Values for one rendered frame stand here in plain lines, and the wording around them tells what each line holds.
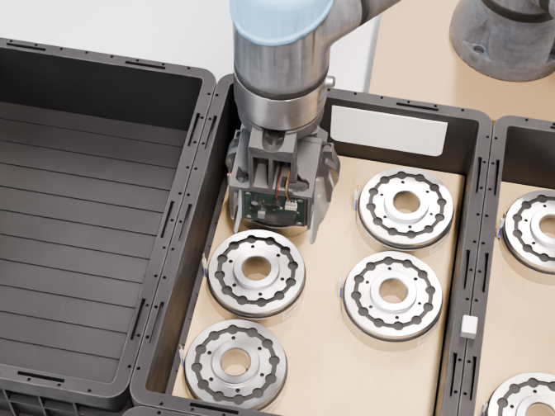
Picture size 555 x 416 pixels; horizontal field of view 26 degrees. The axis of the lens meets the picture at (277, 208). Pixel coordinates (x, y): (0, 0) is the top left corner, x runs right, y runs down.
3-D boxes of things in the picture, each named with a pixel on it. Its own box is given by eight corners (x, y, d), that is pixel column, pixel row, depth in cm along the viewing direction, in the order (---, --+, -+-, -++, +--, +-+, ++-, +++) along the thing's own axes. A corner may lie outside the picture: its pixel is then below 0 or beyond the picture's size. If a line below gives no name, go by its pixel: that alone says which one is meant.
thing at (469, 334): (462, 320, 114) (463, 314, 113) (476, 323, 114) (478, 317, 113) (459, 337, 113) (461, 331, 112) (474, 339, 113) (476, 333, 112)
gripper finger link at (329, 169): (296, 204, 112) (276, 148, 105) (299, 188, 113) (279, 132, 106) (345, 205, 111) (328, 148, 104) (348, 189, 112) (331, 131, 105)
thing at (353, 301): (351, 247, 127) (352, 244, 127) (446, 262, 126) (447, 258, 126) (337, 330, 122) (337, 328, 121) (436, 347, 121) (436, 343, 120)
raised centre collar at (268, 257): (235, 248, 127) (235, 245, 126) (282, 252, 126) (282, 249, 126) (230, 289, 124) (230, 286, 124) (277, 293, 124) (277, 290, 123)
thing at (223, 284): (215, 228, 129) (215, 224, 128) (309, 237, 128) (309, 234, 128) (201, 310, 123) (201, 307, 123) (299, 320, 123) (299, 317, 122)
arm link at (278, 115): (242, 21, 96) (343, 35, 96) (243, 59, 100) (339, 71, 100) (225, 94, 92) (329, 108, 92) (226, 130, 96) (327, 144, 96)
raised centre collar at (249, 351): (215, 338, 121) (215, 336, 120) (264, 346, 120) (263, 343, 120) (206, 383, 118) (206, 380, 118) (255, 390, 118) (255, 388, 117)
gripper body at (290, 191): (227, 222, 105) (223, 140, 95) (244, 144, 110) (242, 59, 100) (313, 234, 105) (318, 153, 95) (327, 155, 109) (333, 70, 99)
